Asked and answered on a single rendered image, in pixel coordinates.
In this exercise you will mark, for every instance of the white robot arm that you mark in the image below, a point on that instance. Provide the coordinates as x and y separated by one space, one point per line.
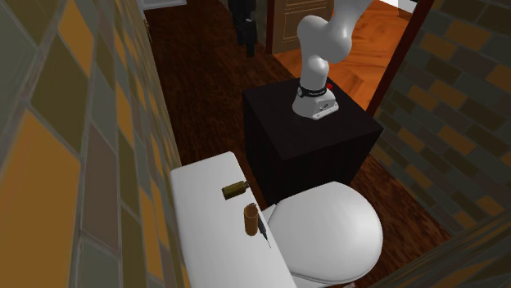
321 40

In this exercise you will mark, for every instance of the black pen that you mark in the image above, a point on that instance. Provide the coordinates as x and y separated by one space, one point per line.
263 230

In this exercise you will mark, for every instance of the brown lying bottle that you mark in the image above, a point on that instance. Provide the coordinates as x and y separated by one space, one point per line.
234 190

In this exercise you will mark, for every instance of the black standing object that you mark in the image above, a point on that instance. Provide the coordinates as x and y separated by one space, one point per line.
245 22

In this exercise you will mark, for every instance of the brown wooden door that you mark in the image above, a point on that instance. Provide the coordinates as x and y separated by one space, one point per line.
297 22

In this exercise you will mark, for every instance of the black robot stand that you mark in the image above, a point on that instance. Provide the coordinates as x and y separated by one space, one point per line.
315 147

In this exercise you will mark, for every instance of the brown cylinder cup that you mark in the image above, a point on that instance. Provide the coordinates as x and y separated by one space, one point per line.
251 220

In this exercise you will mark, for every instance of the white toilet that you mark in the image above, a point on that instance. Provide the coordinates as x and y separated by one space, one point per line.
327 235

